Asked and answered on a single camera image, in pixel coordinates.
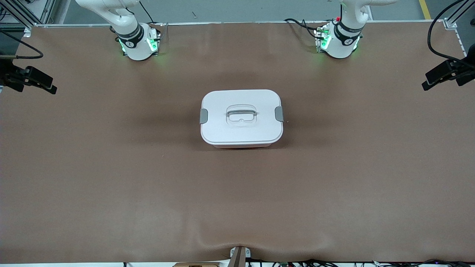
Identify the brown table mat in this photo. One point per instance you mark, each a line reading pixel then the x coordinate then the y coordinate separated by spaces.
pixel 111 185

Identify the grey lid latch clip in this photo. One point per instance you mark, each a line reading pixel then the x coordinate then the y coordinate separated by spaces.
pixel 203 116
pixel 279 114

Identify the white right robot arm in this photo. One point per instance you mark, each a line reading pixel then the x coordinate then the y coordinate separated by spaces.
pixel 111 15

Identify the brown post with grey bracket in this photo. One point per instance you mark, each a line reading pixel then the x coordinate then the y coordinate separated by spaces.
pixel 237 257

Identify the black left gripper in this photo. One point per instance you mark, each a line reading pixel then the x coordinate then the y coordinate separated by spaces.
pixel 461 73

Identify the silver table edge rail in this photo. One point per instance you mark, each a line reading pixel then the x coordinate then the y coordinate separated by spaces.
pixel 464 42
pixel 241 23

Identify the aluminium frame post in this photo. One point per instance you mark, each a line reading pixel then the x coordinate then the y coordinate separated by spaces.
pixel 458 13
pixel 18 13

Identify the pale pink storage box base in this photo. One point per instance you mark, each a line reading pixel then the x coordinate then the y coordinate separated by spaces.
pixel 241 147

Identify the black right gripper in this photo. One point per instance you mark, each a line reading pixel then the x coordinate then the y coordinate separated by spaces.
pixel 8 74

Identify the white plastic box lid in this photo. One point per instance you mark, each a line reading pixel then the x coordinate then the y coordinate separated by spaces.
pixel 222 133

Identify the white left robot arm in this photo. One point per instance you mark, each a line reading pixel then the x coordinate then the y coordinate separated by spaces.
pixel 339 51

